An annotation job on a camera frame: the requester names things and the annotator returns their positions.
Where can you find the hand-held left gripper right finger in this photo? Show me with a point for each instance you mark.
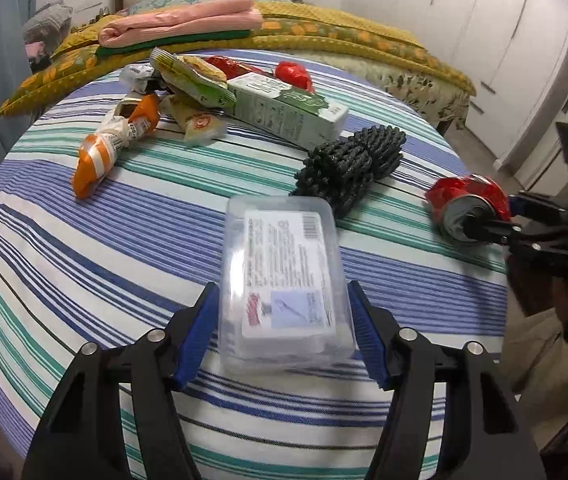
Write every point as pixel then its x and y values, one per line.
pixel 364 335

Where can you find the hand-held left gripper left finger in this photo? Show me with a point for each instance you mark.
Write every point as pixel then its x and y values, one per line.
pixel 196 335

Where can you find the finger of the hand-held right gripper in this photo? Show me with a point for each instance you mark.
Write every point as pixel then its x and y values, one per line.
pixel 494 230
pixel 539 205

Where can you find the crushed red can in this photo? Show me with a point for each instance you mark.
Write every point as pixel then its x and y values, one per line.
pixel 464 195

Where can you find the clear plastic box with label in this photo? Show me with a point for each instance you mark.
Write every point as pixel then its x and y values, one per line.
pixel 284 260

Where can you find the blue and green striped sheet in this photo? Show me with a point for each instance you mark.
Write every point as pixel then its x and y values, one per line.
pixel 114 240

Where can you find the person's beige clothing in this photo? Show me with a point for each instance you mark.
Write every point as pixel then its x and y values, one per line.
pixel 539 360

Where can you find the white wardrobe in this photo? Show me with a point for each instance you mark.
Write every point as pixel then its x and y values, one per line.
pixel 514 60

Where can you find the black textured plastic roll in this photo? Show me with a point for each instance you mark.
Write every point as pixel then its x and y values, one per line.
pixel 349 165

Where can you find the floral bed sheet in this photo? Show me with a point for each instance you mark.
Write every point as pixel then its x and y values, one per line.
pixel 414 90

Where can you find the orange and white wrapper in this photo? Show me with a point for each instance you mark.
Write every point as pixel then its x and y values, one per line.
pixel 94 160

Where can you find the yellowish clear wrapper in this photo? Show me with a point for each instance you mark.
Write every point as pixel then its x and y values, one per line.
pixel 199 125

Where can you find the green and white carton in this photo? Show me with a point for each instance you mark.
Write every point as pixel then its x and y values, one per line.
pixel 284 105

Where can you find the yellow floral blanket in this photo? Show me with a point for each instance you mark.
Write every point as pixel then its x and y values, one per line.
pixel 344 30

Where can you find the crumpled red wrapper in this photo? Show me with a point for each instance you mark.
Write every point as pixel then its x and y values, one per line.
pixel 291 74

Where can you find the green snack packet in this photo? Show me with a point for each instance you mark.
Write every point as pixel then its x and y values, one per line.
pixel 189 77

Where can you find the crumpled silver wrapper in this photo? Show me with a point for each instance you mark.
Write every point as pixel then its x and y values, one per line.
pixel 136 76

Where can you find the red snack packet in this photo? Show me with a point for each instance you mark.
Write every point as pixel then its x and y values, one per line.
pixel 229 66

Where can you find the folded green cloth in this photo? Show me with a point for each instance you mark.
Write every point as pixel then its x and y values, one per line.
pixel 214 36

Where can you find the folded pink cloth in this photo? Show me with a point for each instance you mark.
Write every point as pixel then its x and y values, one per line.
pixel 179 22

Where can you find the teal patterned pillow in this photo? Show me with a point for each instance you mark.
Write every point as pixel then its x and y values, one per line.
pixel 164 4

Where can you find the pile of clothes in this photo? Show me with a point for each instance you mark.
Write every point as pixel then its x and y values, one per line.
pixel 49 20

